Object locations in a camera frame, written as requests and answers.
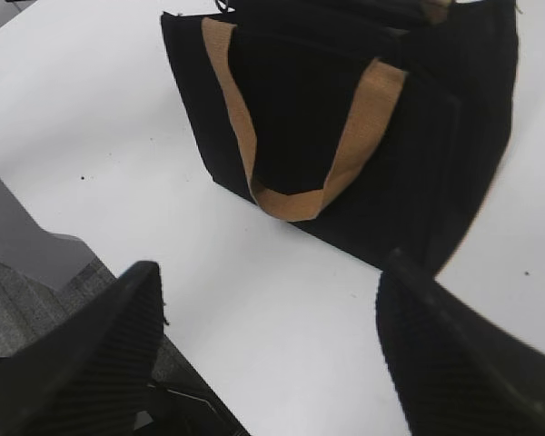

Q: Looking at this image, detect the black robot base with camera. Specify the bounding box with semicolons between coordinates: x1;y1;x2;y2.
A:
133;381;249;436

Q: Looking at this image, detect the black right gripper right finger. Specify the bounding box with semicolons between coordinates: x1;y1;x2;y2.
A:
375;250;545;435

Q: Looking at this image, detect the black fabric tote bag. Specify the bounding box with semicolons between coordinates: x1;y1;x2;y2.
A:
160;1;519;273

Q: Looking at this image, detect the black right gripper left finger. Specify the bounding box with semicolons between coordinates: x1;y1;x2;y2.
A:
0;261;164;435

